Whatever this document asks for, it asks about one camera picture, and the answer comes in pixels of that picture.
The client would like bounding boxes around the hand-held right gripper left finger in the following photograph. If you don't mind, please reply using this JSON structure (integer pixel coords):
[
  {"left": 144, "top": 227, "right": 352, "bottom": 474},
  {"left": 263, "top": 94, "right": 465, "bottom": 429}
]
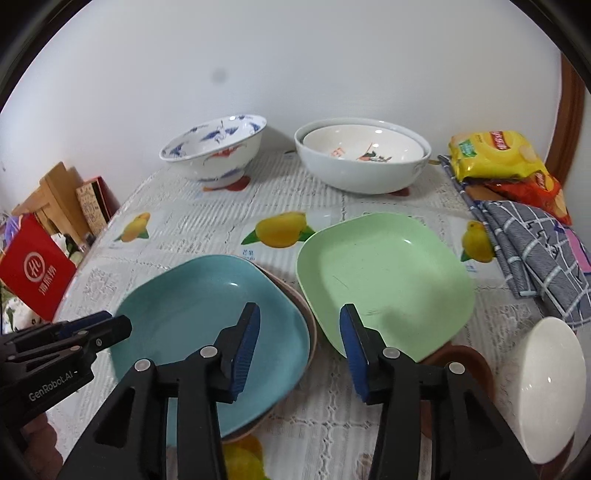
[{"left": 55, "top": 302, "right": 262, "bottom": 480}]

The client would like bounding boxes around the fruit print tablecloth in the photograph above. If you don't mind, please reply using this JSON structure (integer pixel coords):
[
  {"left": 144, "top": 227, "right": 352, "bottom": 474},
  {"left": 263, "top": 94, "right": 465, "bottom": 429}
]
[{"left": 46, "top": 148, "right": 591, "bottom": 480}]

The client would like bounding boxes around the white bowl with printed inside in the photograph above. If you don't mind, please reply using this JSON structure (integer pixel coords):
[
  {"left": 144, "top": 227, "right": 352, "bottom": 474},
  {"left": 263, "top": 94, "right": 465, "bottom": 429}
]
[{"left": 302, "top": 126, "right": 424, "bottom": 163}]

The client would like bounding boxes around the teal square plate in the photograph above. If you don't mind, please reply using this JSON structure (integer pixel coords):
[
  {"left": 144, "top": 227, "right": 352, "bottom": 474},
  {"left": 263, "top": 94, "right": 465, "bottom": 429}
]
[{"left": 110, "top": 255, "right": 311, "bottom": 438}]

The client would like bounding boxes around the yellow chip bag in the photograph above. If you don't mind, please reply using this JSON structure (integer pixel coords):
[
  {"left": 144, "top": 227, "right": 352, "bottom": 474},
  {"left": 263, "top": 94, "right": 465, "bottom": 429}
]
[{"left": 449, "top": 130, "right": 550, "bottom": 183}]

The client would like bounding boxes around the blue crane print bowl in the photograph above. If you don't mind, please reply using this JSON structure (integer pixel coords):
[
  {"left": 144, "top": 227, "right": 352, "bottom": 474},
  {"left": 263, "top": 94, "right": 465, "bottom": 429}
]
[{"left": 159, "top": 114, "right": 267, "bottom": 190}]

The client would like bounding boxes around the brown wooden door frame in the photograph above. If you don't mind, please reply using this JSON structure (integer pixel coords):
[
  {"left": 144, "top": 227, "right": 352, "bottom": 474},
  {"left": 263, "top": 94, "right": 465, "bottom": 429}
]
[{"left": 542, "top": 48, "right": 587, "bottom": 185}]

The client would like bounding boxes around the light green square plate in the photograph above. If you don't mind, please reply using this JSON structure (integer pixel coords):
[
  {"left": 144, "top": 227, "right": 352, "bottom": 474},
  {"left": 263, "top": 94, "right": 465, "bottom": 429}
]
[{"left": 295, "top": 212, "right": 476, "bottom": 363}]

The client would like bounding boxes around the red paper box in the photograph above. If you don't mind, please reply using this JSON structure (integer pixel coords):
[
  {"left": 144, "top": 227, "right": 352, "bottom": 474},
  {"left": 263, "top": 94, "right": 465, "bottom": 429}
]
[{"left": 0, "top": 213, "right": 77, "bottom": 322}]

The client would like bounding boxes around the pinkish brown square plate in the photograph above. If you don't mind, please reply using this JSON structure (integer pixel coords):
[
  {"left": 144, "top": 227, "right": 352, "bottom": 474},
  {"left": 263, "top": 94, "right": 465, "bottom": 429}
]
[{"left": 222, "top": 263, "right": 319, "bottom": 445}]

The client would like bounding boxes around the plain white bowl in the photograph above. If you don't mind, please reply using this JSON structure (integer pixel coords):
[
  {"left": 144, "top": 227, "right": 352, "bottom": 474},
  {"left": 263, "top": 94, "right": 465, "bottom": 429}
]
[{"left": 501, "top": 316, "right": 583, "bottom": 464}]

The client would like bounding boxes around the terracotta saucer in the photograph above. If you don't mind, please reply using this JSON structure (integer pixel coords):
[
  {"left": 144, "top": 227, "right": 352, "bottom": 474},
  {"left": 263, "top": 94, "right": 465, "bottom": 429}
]
[{"left": 418, "top": 344, "right": 495, "bottom": 439}]

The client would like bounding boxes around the large white patterned bowl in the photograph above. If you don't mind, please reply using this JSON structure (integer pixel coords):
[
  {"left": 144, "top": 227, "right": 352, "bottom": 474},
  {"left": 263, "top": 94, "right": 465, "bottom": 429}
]
[{"left": 294, "top": 117, "right": 432, "bottom": 193}]

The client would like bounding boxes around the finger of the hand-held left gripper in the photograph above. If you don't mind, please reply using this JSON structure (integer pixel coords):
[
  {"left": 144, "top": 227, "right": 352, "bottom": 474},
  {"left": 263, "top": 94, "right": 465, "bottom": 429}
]
[
  {"left": 4, "top": 315, "right": 134, "bottom": 370},
  {"left": 0, "top": 311, "right": 114, "bottom": 348}
]

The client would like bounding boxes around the patterned brown box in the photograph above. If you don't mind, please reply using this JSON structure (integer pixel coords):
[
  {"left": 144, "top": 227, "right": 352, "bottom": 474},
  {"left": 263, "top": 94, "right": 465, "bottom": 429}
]
[{"left": 76, "top": 175, "right": 122, "bottom": 236}]

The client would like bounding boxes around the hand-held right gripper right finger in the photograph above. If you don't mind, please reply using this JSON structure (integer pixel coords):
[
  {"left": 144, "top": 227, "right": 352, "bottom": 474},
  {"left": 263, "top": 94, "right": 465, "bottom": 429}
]
[{"left": 339, "top": 303, "right": 539, "bottom": 480}]

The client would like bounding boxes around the grey checked folded cloth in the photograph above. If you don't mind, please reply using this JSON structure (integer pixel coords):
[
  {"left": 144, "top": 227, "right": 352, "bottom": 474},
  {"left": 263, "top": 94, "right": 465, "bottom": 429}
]
[{"left": 438, "top": 154, "right": 591, "bottom": 330}]

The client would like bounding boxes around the red chip bag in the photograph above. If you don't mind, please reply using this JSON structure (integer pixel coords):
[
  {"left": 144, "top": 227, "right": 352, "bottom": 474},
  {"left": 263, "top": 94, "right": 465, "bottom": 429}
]
[{"left": 482, "top": 171, "right": 573, "bottom": 227}]

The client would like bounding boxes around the wooden rack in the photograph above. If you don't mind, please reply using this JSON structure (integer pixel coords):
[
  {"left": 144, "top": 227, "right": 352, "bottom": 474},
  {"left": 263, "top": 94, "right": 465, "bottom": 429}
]
[{"left": 11, "top": 161, "right": 90, "bottom": 241}]

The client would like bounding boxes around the person's left hand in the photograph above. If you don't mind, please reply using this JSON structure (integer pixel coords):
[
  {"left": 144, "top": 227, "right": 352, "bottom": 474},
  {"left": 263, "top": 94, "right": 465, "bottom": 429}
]
[{"left": 21, "top": 411, "right": 58, "bottom": 480}]

